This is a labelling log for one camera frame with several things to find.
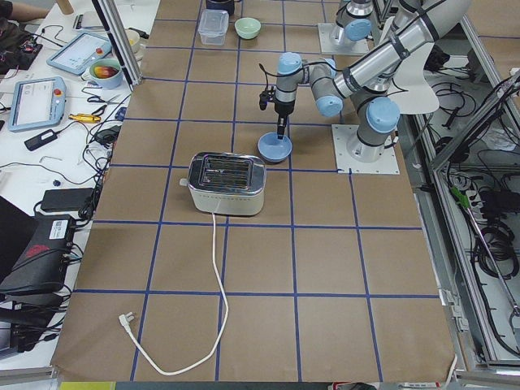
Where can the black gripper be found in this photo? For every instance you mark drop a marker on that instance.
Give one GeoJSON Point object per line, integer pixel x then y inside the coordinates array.
{"type": "Point", "coordinates": [283, 108]}

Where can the green bowl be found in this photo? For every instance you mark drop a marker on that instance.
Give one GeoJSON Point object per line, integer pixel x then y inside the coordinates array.
{"type": "Point", "coordinates": [247, 27]}

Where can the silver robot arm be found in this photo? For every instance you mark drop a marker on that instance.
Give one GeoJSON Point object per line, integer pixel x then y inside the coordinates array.
{"type": "Point", "coordinates": [353, 22]}
{"type": "Point", "coordinates": [416, 25]}

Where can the cream bowl with lemon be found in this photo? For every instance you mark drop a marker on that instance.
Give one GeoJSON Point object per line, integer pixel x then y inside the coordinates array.
{"type": "Point", "coordinates": [137, 46]}

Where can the blue bowl with fruit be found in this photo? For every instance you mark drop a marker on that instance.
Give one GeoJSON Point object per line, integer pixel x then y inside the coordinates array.
{"type": "Point", "coordinates": [105, 72]}

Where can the silver cream toaster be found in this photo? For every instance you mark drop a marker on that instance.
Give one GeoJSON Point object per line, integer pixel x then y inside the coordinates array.
{"type": "Point", "coordinates": [226, 183]}

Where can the clear plastic food container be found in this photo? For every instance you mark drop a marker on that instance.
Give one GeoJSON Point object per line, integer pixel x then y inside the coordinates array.
{"type": "Point", "coordinates": [213, 27]}

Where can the black scissors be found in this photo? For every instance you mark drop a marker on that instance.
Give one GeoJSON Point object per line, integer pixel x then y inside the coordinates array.
{"type": "Point", "coordinates": [100, 99]}

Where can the far blue teach pendant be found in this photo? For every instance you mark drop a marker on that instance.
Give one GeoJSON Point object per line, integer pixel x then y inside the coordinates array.
{"type": "Point", "coordinates": [80, 53]}

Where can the blue teach pendant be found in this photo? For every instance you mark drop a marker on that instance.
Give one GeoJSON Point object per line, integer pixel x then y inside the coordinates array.
{"type": "Point", "coordinates": [37, 104]}
{"type": "Point", "coordinates": [80, 53]}

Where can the black power adapter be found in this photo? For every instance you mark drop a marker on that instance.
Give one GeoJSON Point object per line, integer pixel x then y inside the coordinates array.
{"type": "Point", "coordinates": [69, 199]}

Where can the near blue teach pendant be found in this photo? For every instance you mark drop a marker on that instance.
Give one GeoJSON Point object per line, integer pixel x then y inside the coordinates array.
{"type": "Point", "coordinates": [37, 104]}

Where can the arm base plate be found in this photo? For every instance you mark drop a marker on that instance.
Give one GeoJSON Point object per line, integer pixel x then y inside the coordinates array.
{"type": "Point", "coordinates": [334, 42]}
{"type": "Point", "coordinates": [354, 157]}

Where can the yellow handled tool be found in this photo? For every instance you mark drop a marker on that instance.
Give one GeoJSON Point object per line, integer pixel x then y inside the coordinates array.
{"type": "Point", "coordinates": [84, 118]}

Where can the aluminium frame post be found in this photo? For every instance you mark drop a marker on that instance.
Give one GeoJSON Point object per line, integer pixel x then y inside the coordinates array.
{"type": "Point", "coordinates": [108, 13]}

